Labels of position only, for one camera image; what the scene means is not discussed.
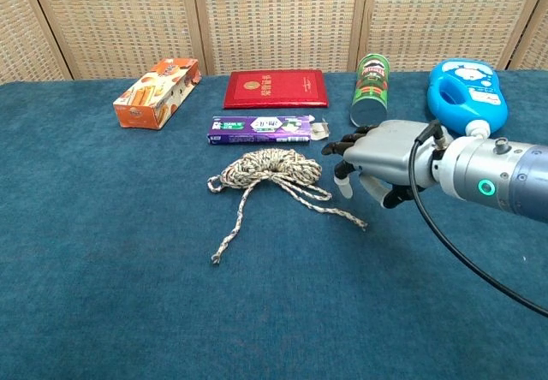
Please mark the woven bamboo folding screen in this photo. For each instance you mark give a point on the woven bamboo folding screen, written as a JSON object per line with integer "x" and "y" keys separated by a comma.
{"x": 274, "y": 16}

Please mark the green Pringles can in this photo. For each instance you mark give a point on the green Pringles can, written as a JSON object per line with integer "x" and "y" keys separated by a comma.
{"x": 370, "y": 91}

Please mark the blue pump detergent bottle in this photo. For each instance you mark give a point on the blue pump detergent bottle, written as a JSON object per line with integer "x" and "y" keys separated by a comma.
{"x": 466, "y": 93}

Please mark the purple toothpaste box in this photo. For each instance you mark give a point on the purple toothpaste box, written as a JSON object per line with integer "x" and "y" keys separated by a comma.
{"x": 257, "y": 129}

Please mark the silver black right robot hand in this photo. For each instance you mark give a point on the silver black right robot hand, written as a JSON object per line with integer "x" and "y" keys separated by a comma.
{"x": 385, "y": 157}

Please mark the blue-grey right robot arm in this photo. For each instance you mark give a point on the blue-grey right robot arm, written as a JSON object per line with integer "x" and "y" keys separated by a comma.
{"x": 496, "y": 174}

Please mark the orange biscuit box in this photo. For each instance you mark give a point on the orange biscuit box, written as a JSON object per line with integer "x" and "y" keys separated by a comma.
{"x": 158, "y": 93}

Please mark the red certificate book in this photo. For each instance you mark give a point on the red certificate book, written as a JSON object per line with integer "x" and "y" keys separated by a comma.
{"x": 276, "y": 89}

